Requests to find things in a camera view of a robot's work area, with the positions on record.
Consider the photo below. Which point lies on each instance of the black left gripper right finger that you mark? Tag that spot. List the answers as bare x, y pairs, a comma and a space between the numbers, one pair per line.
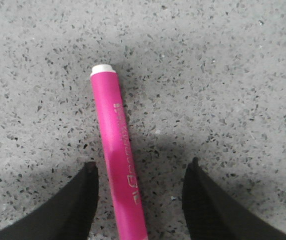
211, 214

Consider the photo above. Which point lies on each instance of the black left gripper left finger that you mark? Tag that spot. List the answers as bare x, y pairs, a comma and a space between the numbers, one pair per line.
69, 214

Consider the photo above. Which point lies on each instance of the pink marker pen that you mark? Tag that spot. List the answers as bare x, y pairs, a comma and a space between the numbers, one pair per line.
117, 153

